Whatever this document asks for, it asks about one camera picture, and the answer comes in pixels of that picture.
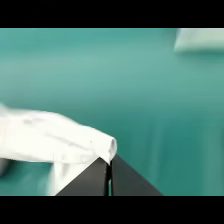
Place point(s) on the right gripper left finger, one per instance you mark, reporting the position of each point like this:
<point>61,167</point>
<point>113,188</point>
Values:
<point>90,181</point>

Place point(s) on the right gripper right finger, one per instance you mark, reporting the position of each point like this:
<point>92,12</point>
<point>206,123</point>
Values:
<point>130,182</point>

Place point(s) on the white shirt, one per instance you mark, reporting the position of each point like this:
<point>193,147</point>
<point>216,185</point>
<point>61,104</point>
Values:
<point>46,138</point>

